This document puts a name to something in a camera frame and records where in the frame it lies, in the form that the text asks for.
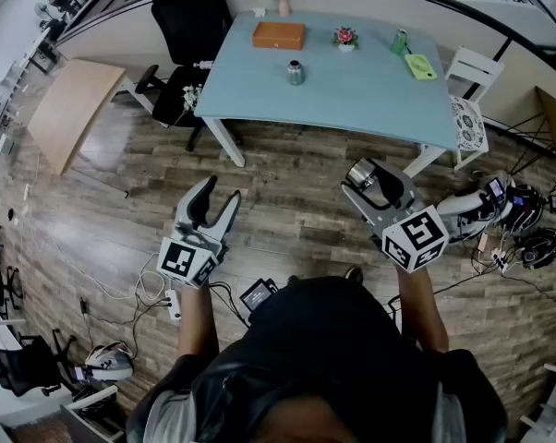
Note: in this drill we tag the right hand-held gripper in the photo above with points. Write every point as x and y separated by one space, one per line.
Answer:
414 240

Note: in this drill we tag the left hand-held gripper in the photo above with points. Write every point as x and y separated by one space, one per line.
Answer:
178 259

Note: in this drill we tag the person's right forearm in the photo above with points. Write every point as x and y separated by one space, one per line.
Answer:
423 307

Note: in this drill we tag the person's left forearm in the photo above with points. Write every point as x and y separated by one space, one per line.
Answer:
198 321

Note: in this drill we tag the white grey headset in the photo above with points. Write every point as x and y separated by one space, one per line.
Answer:
462 208

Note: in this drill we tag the person's right shoe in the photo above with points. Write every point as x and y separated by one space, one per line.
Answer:
353 275

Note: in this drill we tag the person's shoe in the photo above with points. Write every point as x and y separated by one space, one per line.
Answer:
353 275
294 278

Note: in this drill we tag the black device with screen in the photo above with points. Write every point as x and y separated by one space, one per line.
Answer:
257 294

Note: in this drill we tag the white power strip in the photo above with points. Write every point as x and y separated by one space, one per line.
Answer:
173 305

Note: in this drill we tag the person's left shoe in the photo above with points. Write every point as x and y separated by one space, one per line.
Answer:
294 278

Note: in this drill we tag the floral patterned seat cushion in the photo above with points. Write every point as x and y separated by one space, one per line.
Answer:
467 123

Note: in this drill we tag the white artificial flower bunch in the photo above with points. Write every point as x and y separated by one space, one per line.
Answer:
191 96

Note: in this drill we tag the lime green handheld fan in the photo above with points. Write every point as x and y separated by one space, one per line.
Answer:
420 66

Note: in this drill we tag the clear spray bottle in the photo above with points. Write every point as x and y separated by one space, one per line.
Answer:
203 65

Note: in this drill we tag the person's black shirt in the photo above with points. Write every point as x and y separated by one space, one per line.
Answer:
324 339

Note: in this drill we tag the green plastic bottle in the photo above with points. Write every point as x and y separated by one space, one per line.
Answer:
399 43

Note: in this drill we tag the white wooden chair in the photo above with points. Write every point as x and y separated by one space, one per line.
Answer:
474 69

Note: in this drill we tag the small pink flower pot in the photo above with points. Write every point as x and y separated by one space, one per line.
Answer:
346 39

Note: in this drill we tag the black headphones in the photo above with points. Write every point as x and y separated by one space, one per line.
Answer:
541 247

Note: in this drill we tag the light wooden side table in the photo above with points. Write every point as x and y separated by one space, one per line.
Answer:
75 109

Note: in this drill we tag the white helmet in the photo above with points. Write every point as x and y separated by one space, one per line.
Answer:
108 362

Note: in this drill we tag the orange wooden box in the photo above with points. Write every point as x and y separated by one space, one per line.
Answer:
279 36

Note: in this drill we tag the white crumpled tissue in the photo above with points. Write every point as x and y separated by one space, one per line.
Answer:
259 12

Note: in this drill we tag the white wooden crate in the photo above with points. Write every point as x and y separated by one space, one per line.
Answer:
91 415

